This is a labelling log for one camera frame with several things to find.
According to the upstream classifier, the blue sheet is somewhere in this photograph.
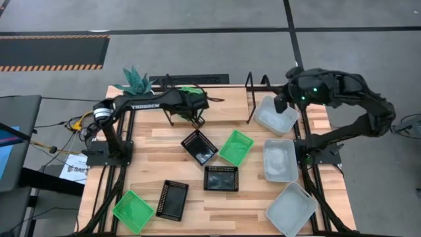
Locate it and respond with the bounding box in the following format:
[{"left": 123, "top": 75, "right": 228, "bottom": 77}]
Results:
[{"left": 0, "top": 126, "right": 20, "bottom": 181}]

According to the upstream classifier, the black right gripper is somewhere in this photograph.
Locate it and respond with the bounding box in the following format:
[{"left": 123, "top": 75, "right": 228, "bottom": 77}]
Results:
[{"left": 274, "top": 66, "right": 336, "bottom": 115}]

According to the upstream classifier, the wooden shelf with black frame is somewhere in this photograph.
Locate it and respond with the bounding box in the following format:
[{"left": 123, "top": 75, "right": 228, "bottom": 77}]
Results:
[{"left": 149, "top": 71, "right": 274, "bottom": 130}]

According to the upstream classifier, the black cross frame rail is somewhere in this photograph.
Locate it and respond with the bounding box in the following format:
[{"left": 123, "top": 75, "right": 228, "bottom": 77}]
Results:
[{"left": 149, "top": 84, "right": 289, "bottom": 95}]

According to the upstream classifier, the black slotted plastic basket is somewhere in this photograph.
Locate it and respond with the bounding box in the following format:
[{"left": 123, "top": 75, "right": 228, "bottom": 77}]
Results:
[
  {"left": 203, "top": 165, "right": 240, "bottom": 193},
  {"left": 180, "top": 128, "right": 220, "bottom": 167},
  {"left": 155, "top": 179, "right": 190, "bottom": 223}
]

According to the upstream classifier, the green snake plant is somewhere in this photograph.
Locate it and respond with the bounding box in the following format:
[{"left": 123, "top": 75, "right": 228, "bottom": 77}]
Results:
[{"left": 113, "top": 65, "right": 158, "bottom": 97}]

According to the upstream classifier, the black hazard striped floor mat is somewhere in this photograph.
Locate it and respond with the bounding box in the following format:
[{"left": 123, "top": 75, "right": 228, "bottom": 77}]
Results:
[{"left": 0, "top": 34, "right": 111, "bottom": 72}]

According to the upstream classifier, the white printed paper sign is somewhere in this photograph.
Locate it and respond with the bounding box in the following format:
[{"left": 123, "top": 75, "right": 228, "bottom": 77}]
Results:
[{"left": 59, "top": 153, "right": 90, "bottom": 186}]

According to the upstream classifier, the black long slotted bar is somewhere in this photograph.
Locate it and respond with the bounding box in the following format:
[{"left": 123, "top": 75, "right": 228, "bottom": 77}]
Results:
[{"left": 149, "top": 73, "right": 230, "bottom": 86}]

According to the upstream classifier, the black aluminium frame rail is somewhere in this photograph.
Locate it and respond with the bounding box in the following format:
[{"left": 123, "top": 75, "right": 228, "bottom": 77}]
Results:
[
  {"left": 77, "top": 110, "right": 136, "bottom": 237},
  {"left": 294, "top": 105, "right": 361, "bottom": 237}
]

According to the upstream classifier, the yellow cable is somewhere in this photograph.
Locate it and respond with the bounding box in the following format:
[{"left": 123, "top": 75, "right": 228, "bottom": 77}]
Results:
[{"left": 64, "top": 111, "right": 95, "bottom": 132}]

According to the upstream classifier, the grey desk top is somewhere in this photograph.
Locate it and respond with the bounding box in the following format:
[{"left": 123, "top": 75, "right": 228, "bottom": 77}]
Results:
[{"left": 0, "top": 94, "right": 43, "bottom": 194}]

